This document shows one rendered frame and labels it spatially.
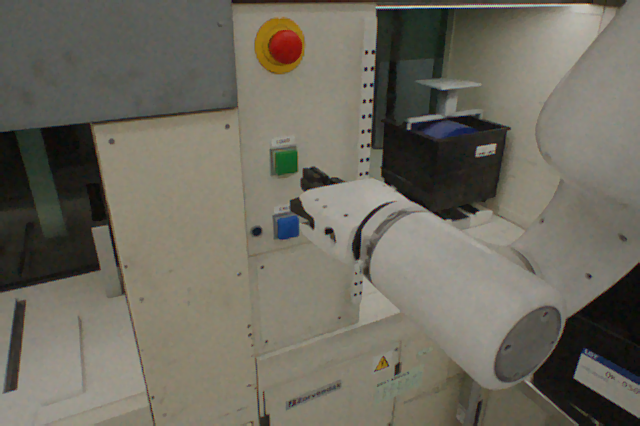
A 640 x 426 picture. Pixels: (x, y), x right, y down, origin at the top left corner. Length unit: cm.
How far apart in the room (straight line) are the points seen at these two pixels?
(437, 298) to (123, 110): 39
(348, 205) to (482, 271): 16
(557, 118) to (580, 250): 14
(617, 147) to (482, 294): 12
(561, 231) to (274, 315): 48
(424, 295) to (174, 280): 40
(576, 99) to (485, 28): 102
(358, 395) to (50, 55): 77
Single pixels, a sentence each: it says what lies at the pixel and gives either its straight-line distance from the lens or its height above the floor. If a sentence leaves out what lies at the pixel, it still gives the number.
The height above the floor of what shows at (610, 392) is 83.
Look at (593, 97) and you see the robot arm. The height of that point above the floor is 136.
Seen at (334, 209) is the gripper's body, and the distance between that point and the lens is 45.
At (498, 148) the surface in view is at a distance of 120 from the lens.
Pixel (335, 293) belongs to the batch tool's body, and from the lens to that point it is 80.
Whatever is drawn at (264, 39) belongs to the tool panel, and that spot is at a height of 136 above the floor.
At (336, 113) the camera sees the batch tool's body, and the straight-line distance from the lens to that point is 66.
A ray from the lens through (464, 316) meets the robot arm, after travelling 33.
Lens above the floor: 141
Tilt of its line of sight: 25 degrees down
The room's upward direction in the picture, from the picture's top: straight up
